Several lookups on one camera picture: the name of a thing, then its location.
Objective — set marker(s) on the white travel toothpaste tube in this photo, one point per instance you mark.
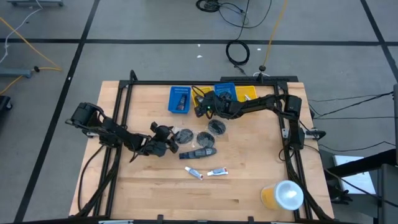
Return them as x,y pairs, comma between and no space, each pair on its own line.
193,172
217,171
247,97

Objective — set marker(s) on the black metal rig frame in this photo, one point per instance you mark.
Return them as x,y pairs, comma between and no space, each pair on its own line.
202,82

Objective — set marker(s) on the grey stand foot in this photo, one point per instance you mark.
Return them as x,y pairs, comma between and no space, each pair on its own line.
15,72

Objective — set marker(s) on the orange cup with white lid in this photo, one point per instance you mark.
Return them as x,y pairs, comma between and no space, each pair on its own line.
284,195

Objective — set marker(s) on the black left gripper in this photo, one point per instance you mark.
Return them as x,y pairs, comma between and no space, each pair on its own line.
157,147

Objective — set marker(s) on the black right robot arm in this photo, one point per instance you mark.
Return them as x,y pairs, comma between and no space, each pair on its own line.
264,104

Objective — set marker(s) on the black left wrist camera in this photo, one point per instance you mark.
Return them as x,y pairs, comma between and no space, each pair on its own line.
161,131

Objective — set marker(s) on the black disc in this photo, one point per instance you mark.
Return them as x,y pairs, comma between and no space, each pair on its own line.
205,139
184,136
216,126

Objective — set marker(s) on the dark toiletry squeeze tube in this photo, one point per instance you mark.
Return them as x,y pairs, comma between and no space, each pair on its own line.
202,152
182,102

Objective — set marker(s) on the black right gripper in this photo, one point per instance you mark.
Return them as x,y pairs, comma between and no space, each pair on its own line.
216,107

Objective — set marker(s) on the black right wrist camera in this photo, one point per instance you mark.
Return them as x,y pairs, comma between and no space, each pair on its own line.
210,107

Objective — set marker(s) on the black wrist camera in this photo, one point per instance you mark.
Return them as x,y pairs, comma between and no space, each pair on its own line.
161,131
210,107

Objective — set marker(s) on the white board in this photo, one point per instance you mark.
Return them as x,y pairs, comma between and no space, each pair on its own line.
357,177

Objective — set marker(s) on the yellow slotted plastic basket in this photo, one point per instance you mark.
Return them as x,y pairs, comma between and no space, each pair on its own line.
242,92
205,91

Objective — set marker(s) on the blue slotted plastic basket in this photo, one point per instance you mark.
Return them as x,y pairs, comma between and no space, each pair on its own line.
225,87
173,105

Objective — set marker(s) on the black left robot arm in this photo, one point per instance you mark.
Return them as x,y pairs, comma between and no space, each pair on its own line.
118,133

